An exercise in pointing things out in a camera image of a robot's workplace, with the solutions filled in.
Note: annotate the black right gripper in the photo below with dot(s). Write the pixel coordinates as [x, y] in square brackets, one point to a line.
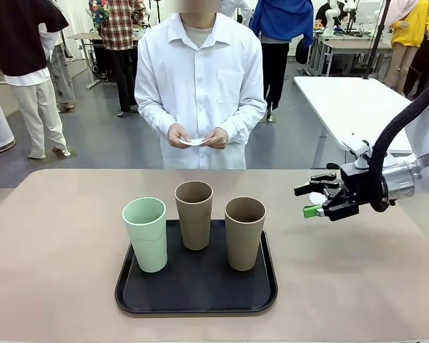
[348, 203]

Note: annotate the white scalloped paper coaster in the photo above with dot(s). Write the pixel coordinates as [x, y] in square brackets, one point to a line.
[314, 198]
[194, 142]

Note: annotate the brown tumbler cup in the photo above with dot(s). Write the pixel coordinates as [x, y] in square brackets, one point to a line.
[244, 246]
[194, 225]

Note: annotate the pale green tumbler cup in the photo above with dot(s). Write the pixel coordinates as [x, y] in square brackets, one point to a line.
[148, 243]

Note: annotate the person's left forearm white sleeve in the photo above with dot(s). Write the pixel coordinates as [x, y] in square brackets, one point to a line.
[245, 119]

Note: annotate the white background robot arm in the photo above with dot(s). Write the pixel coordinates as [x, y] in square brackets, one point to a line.
[330, 18]

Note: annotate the person's right forearm white sleeve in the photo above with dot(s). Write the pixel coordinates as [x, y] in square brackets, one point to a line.
[153, 118]

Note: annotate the person's left hand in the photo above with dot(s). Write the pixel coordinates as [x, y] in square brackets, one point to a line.
[218, 137]

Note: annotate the person's right hand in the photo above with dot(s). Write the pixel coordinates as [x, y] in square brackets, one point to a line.
[177, 134]

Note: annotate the white folding table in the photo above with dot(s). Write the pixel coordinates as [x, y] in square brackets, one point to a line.
[343, 103]

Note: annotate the black plastic serving tray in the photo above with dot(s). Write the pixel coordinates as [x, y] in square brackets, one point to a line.
[200, 286]

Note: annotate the grey background workbench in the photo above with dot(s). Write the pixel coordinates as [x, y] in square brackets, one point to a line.
[343, 44]

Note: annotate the bystander dark clothes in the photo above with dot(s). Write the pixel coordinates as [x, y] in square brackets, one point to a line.
[425, 71]

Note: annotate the black tripod stand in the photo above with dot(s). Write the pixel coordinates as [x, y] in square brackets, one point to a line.
[377, 39]

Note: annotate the person torso white shirt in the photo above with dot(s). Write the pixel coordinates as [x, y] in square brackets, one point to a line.
[200, 71]

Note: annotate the bystander blue jacket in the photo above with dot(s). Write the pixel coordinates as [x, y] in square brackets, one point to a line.
[282, 21]

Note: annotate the mannequin yellow hoodie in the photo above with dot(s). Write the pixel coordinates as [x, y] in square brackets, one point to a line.
[411, 32]

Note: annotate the bystander plaid shirt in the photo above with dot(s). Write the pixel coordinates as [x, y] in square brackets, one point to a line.
[119, 28]

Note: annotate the wooden top background table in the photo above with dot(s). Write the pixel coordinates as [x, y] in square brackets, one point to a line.
[84, 37]

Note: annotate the bystander black top beige trousers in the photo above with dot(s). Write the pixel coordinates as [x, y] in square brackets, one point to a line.
[25, 53]

